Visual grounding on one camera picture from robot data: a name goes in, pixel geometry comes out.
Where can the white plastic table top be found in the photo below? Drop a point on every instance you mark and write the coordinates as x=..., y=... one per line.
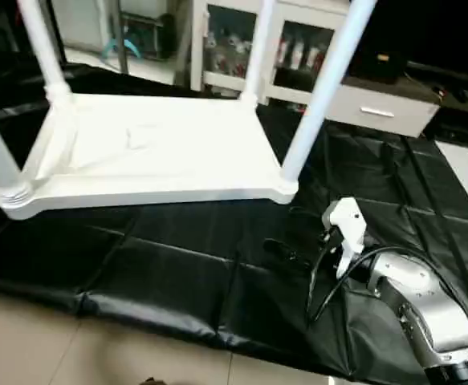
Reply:
x=153, y=144

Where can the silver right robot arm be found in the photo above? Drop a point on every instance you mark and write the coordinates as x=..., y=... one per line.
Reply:
x=426, y=305

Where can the black plastic mat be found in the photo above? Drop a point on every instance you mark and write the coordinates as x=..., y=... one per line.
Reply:
x=177, y=265

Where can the white drawer unit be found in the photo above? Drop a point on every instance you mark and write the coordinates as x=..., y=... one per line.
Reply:
x=382, y=108

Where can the black box device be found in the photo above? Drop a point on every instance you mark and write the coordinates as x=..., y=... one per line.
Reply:
x=382, y=56

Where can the white glass door cabinet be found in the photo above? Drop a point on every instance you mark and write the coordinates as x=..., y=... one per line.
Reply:
x=234, y=48

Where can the teal floor stand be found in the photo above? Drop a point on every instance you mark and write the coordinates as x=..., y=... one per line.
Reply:
x=121, y=48

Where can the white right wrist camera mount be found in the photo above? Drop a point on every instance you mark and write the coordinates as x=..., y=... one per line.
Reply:
x=344, y=228

